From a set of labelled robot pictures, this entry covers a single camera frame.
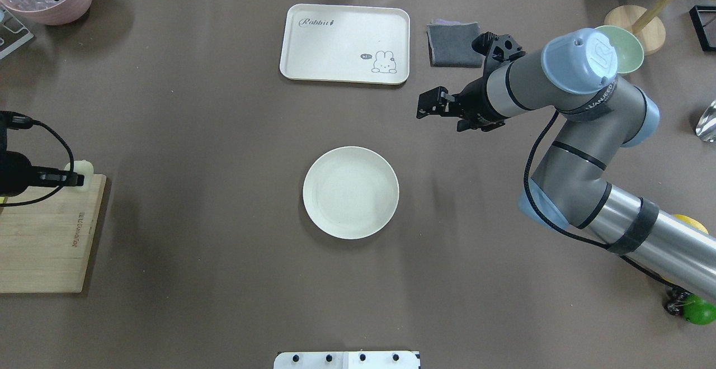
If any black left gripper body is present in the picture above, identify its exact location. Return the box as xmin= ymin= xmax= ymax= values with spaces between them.
xmin=1 ymin=111 xmax=38 ymax=197

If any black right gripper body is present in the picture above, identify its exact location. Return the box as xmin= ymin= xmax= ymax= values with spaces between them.
xmin=445 ymin=32 xmax=526 ymax=132

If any cream round plate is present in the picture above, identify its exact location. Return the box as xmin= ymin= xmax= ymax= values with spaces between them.
xmin=302 ymin=146 xmax=401 ymax=240

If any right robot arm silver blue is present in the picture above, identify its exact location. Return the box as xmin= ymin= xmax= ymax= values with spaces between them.
xmin=416 ymin=28 xmax=715 ymax=303

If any cream rectangular tray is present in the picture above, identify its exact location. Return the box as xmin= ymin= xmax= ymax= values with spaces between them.
xmin=279 ymin=4 xmax=410 ymax=86

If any grey folded cloth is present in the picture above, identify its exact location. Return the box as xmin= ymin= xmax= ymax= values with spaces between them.
xmin=426 ymin=20 xmax=483 ymax=68

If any wooden cutting board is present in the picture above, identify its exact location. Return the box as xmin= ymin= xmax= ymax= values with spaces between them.
xmin=1 ymin=174 xmax=107 ymax=294

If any white cup rack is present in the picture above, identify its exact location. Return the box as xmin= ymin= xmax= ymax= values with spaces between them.
xmin=0 ymin=6 xmax=34 ymax=60

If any mint green bowl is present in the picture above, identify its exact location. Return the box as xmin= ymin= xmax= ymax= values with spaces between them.
xmin=596 ymin=25 xmax=645 ymax=74

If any wooden cup stand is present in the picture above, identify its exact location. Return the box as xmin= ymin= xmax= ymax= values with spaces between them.
xmin=604 ymin=0 xmax=713 ymax=56

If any metal scoop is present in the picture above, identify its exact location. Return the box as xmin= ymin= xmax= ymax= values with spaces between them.
xmin=695 ymin=101 xmax=716 ymax=143

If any yellow lemon near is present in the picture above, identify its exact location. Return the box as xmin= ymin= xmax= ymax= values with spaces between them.
xmin=673 ymin=214 xmax=709 ymax=234

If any green lime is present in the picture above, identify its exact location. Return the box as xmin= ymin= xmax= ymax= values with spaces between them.
xmin=681 ymin=294 xmax=715 ymax=325

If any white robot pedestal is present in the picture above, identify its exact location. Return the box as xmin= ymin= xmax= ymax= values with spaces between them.
xmin=273 ymin=351 xmax=421 ymax=368

